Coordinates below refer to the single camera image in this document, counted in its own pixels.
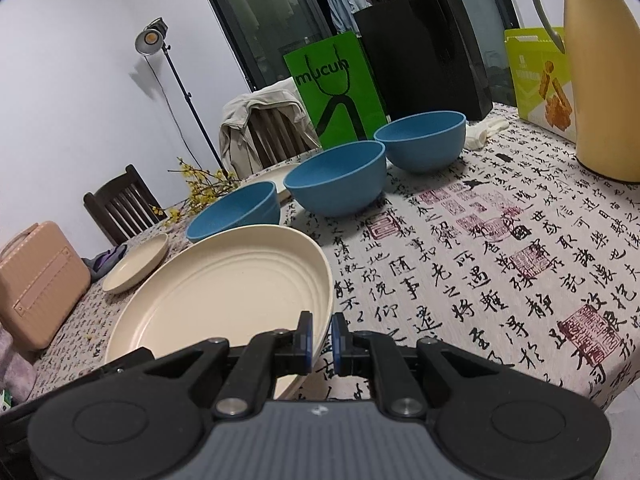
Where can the black paper bag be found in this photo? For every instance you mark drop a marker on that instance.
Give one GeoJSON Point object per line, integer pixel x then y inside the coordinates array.
{"type": "Point", "coordinates": [425, 60]}

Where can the yellow flower branch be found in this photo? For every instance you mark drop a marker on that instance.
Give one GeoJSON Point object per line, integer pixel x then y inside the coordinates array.
{"type": "Point", "coordinates": [205, 190]}

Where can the yellow-green snack box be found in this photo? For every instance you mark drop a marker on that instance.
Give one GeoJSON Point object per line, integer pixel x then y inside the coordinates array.
{"type": "Point", "coordinates": [530, 85]}

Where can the pink suitcase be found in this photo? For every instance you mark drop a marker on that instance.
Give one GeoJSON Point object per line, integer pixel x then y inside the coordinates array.
{"type": "Point", "coordinates": [40, 290]}

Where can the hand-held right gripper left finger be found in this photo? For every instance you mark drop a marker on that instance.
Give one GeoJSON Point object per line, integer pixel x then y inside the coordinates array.
{"type": "Point", "coordinates": [307, 345]}

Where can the dark wooden chair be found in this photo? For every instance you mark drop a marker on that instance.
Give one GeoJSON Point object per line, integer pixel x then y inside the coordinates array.
{"type": "Point", "coordinates": [125, 210]}

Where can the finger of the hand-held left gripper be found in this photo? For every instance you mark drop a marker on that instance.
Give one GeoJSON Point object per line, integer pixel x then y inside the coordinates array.
{"type": "Point", "coordinates": [125, 362]}

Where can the grey and purple cloth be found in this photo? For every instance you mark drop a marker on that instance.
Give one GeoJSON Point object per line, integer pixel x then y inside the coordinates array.
{"type": "Point", "coordinates": [102, 260]}

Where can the blue bowl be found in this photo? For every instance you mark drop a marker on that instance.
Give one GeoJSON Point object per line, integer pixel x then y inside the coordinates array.
{"type": "Point", "coordinates": [340, 195]}
{"type": "Point", "coordinates": [225, 215]}
{"type": "Point", "coordinates": [425, 152]}

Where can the studio lamp on stand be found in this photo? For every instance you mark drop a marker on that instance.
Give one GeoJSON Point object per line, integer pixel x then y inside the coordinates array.
{"type": "Point", "coordinates": [149, 37]}

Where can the wooden chair under jacket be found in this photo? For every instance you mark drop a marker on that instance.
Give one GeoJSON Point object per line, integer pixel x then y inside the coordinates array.
{"type": "Point", "coordinates": [280, 135]}

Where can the calligraphy printed tablecloth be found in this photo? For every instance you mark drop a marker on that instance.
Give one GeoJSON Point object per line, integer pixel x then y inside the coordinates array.
{"type": "Point", "coordinates": [475, 285]}

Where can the beige jacket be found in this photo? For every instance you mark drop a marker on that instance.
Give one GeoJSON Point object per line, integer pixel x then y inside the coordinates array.
{"type": "Point", "coordinates": [240, 115]}

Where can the white glove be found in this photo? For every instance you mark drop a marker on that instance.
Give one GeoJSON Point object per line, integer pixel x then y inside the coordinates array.
{"type": "Point", "coordinates": [482, 130]}

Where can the green paper bag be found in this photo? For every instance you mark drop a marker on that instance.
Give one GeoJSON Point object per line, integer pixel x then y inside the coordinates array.
{"type": "Point", "coordinates": [372, 105]}

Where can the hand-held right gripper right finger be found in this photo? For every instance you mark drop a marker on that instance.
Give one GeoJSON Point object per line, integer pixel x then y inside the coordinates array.
{"type": "Point", "coordinates": [337, 345]}

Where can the cream plate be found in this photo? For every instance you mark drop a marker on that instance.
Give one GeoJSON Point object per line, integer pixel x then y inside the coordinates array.
{"type": "Point", "coordinates": [215, 300]}
{"type": "Point", "coordinates": [135, 265]}
{"type": "Point", "coordinates": [272, 177]}

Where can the dark framed glass door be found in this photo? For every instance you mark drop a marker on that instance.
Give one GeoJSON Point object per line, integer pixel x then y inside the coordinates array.
{"type": "Point", "coordinates": [265, 10]}

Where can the yellow thermos jug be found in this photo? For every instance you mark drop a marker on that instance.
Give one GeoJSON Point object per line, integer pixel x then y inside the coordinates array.
{"type": "Point", "coordinates": [605, 85]}

